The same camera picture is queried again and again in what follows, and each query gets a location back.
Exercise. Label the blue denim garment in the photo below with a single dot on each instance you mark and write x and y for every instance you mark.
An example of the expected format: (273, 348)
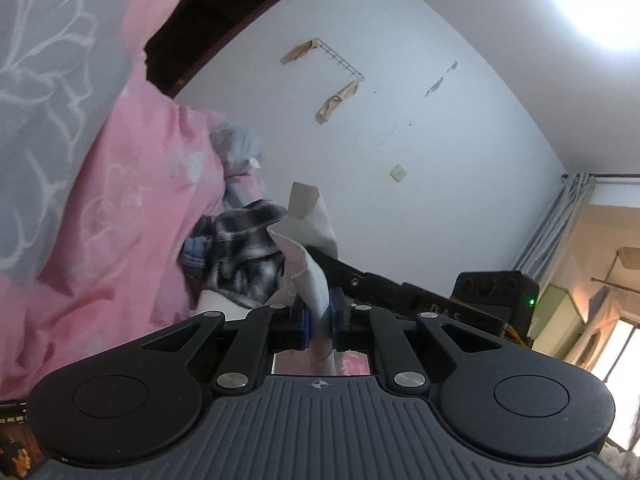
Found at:
(194, 255)

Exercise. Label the grey curtain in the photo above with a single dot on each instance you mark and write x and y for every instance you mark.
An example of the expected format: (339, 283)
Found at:
(555, 220)

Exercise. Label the white wall hook rack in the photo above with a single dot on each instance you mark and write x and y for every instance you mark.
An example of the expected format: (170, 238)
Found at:
(342, 62)

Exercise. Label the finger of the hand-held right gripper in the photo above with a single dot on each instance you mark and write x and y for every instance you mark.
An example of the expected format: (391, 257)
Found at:
(350, 280)

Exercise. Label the black curtain rod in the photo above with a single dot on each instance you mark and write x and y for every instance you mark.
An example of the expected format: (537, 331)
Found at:
(610, 176)

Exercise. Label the beige wall socket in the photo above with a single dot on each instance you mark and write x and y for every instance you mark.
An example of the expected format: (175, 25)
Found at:
(398, 172)

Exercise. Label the pale yellow cabinet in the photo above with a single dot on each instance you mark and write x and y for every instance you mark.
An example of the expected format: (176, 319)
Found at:
(557, 320)

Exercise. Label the black smartphone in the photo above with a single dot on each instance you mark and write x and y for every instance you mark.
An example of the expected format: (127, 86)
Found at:
(15, 440)

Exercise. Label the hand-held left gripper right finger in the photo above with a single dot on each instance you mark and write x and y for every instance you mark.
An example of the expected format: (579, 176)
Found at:
(337, 327)

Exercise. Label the dark wooden panel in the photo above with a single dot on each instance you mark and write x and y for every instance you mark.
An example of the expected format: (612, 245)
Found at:
(200, 20)

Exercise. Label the beige tape strip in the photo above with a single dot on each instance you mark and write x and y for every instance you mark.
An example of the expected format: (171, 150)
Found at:
(336, 101)
(297, 51)

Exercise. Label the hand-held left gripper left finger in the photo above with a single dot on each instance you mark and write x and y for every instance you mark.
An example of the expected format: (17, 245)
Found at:
(303, 327)

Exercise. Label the dark plaid shirt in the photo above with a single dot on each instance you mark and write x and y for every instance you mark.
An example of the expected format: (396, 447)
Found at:
(240, 245)

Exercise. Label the pink grey floral quilt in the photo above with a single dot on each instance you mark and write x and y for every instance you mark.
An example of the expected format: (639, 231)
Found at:
(75, 185)

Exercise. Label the white button shirt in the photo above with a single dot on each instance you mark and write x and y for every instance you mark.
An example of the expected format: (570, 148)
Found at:
(312, 260)

